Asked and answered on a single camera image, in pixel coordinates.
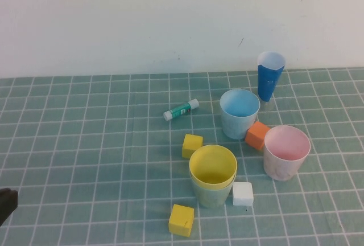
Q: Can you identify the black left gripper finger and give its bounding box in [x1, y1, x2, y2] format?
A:
[0, 188, 9, 212]
[0, 190, 19, 228]

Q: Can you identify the yellow plastic cup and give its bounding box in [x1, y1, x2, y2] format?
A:
[189, 144, 238, 192]

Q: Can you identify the light blue plastic cup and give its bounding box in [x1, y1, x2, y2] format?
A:
[219, 88, 261, 140]

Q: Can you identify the green checked tablecloth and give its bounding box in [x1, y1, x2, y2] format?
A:
[0, 68, 364, 246]

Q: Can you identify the yellow foam cube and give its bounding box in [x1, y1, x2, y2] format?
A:
[181, 134, 204, 160]
[168, 203, 195, 237]

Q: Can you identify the green white glue stick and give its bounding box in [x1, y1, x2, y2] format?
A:
[163, 99, 200, 121]

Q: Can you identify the green plastic cup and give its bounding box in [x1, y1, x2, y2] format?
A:
[189, 171, 237, 209]

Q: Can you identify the white foam cube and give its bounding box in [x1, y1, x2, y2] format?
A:
[232, 182, 254, 207]

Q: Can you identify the orange foam cube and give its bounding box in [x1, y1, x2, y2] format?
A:
[245, 121, 270, 151]

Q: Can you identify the pink plastic cup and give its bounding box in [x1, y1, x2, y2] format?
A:
[263, 125, 311, 182]

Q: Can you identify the dark blue tapered cup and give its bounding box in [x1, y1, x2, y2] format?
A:
[257, 51, 286, 103]

